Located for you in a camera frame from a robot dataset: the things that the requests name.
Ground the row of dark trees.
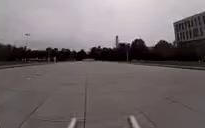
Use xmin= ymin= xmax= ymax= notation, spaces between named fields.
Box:
xmin=0 ymin=38 xmax=205 ymax=63

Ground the grey paved plaza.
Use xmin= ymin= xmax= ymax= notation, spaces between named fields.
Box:
xmin=0 ymin=60 xmax=205 ymax=128

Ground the tall thin tower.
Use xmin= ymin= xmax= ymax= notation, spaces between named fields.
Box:
xmin=115 ymin=35 xmax=120 ymax=48

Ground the robot's own part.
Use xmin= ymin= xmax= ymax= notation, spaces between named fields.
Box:
xmin=128 ymin=115 xmax=141 ymax=128
xmin=66 ymin=117 xmax=78 ymax=128

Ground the grass strip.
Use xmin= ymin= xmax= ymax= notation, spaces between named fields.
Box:
xmin=129 ymin=60 xmax=205 ymax=71

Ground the street lamp pole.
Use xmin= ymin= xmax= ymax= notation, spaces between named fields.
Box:
xmin=23 ymin=32 xmax=31 ymax=61

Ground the curved grey building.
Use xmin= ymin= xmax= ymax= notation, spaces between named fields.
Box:
xmin=172 ymin=8 xmax=205 ymax=48

